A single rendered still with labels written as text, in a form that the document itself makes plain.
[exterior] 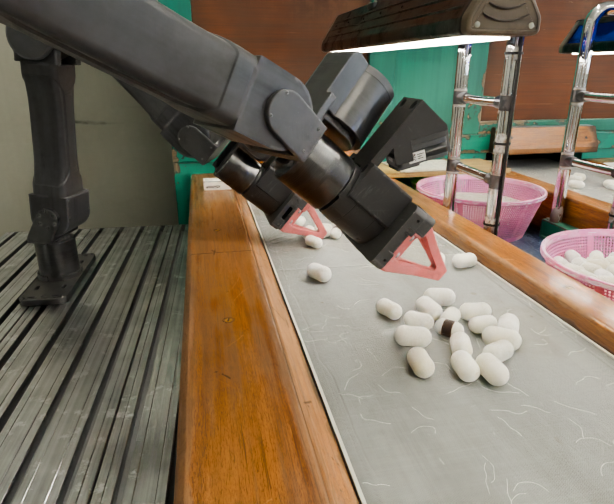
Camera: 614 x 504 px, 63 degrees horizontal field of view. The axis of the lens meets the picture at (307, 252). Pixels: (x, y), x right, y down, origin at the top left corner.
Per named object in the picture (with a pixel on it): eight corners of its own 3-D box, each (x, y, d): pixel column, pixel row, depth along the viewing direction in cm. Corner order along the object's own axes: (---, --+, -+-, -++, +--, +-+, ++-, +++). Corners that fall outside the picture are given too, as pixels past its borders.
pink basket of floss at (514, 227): (521, 259, 94) (529, 209, 91) (392, 233, 108) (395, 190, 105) (552, 225, 114) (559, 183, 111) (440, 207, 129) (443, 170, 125)
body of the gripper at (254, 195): (293, 184, 84) (259, 157, 82) (306, 198, 75) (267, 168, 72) (270, 214, 85) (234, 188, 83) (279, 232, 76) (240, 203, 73)
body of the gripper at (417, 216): (391, 192, 54) (341, 149, 51) (433, 219, 44) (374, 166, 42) (352, 239, 55) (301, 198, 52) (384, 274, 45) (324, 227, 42)
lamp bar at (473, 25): (466, 34, 48) (475, -52, 46) (320, 52, 106) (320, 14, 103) (541, 35, 50) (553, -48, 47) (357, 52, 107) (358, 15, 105)
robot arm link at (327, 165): (350, 159, 50) (298, 113, 48) (380, 154, 45) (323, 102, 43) (313, 215, 49) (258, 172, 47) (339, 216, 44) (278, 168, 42)
